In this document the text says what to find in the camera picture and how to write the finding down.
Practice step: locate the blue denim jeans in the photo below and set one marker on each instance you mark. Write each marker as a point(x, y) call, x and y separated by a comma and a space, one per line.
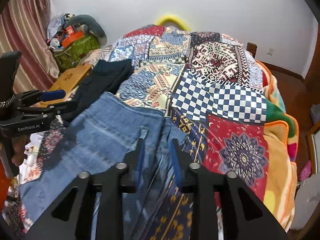
point(95, 140)

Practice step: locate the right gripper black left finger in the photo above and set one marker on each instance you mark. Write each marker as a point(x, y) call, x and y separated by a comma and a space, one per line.
point(92, 202)

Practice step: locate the green patterned storage bag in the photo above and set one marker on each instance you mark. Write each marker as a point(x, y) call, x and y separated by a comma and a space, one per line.
point(70, 56)

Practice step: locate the grey plush toy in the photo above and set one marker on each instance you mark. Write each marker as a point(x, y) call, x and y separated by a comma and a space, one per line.
point(93, 27)

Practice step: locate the orange box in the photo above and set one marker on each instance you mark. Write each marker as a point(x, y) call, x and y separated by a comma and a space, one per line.
point(71, 38)

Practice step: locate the person's left hand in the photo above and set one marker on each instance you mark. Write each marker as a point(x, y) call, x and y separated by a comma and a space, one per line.
point(19, 148)

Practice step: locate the folded dark navy garment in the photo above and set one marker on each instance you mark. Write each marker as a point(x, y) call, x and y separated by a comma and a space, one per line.
point(105, 77)

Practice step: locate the pink striped curtain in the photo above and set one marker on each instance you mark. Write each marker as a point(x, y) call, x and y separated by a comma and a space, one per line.
point(24, 28)

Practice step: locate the wooden door frame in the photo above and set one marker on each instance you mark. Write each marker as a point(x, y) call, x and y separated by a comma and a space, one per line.
point(313, 147)

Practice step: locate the pink clog shoe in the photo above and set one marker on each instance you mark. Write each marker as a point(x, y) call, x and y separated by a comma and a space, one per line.
point(306, 171)

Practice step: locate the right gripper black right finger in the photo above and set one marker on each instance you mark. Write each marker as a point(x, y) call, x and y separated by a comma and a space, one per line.
point(244, 216)

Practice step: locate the orange cream plush blanket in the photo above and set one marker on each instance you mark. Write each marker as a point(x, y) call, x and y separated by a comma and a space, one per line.
point(281, 132)

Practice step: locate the colourful patchwork quilt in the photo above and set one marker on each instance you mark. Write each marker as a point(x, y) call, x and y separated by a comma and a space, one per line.
point(212, 90)

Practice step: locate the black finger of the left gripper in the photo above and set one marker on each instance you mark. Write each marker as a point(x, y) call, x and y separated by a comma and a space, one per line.
point(55, 108)
point(50, 96)

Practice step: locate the yellow ring pillow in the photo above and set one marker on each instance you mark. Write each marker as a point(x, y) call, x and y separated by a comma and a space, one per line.
point(176, 21)

